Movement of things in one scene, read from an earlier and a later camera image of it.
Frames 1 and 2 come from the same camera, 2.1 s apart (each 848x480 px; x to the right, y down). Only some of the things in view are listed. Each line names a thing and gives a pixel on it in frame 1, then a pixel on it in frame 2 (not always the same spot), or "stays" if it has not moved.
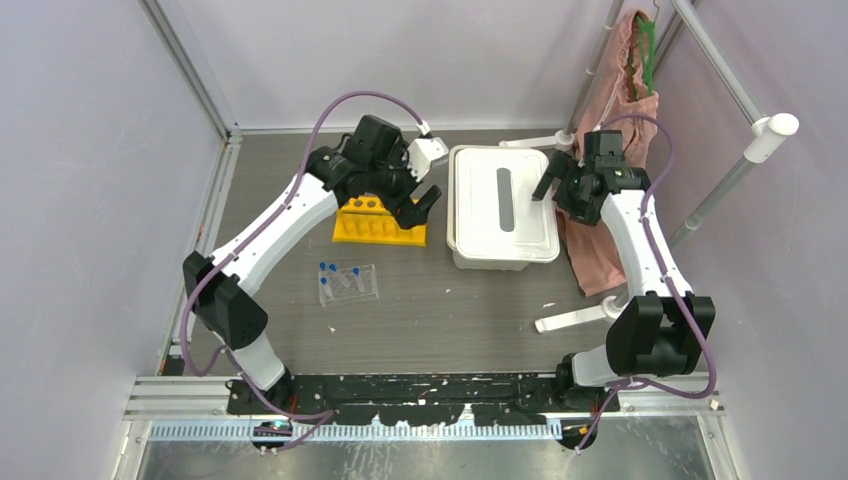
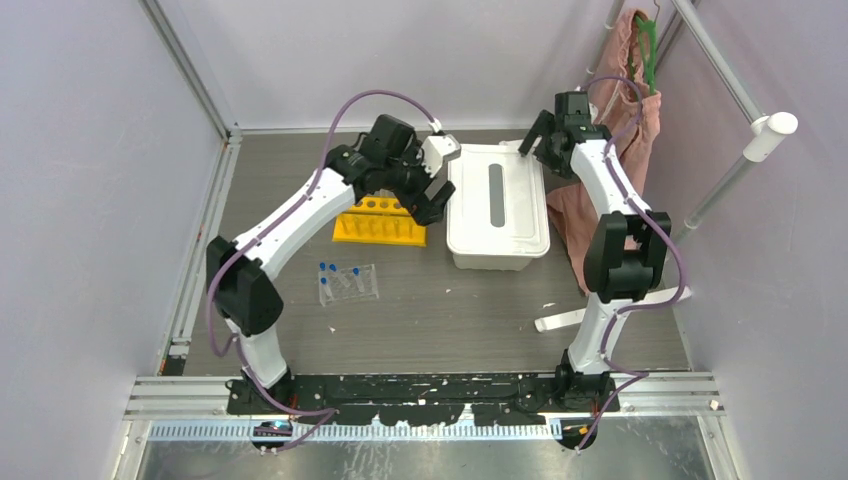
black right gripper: x=583 y=213 → x=540 y=127
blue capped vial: x=327 y=294 stays
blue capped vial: x=356 y=270 stays
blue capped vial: x=333 y=269 stays
